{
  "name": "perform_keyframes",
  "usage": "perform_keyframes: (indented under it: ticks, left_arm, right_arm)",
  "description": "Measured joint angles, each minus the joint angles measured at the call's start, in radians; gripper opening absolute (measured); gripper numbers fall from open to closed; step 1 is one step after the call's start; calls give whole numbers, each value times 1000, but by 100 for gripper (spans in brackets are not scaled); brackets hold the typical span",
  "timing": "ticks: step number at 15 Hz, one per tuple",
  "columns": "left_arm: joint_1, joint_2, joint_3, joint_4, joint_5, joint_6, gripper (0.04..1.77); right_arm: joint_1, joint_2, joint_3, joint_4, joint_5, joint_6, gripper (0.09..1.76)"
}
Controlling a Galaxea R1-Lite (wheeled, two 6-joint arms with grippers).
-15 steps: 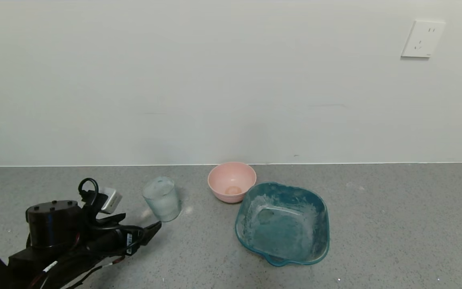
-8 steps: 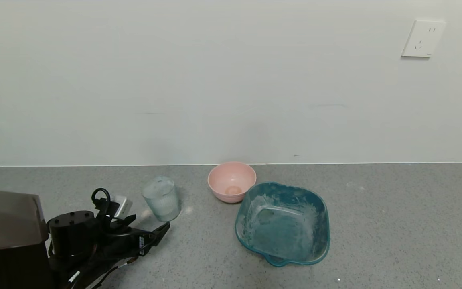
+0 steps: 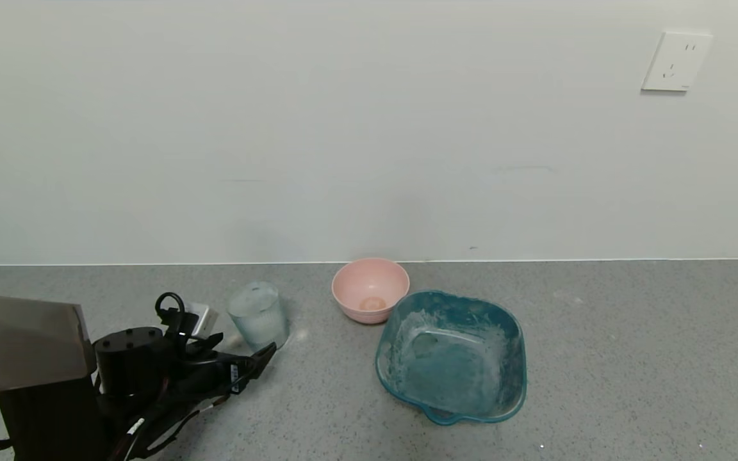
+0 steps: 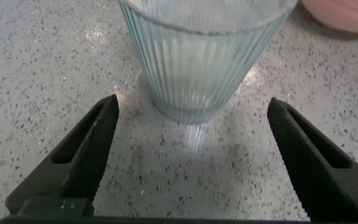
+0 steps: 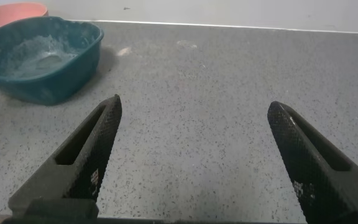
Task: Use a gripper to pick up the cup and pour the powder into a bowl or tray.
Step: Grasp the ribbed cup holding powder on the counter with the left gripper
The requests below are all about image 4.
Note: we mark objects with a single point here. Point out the ribbed clear glass cup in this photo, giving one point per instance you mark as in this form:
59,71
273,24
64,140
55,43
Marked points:
197,62

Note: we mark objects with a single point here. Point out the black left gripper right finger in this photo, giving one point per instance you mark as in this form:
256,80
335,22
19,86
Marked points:
322,174

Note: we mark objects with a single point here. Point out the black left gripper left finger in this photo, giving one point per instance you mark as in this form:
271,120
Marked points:
73,174

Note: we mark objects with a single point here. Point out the pink bowl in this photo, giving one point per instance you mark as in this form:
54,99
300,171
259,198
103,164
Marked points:
343,15

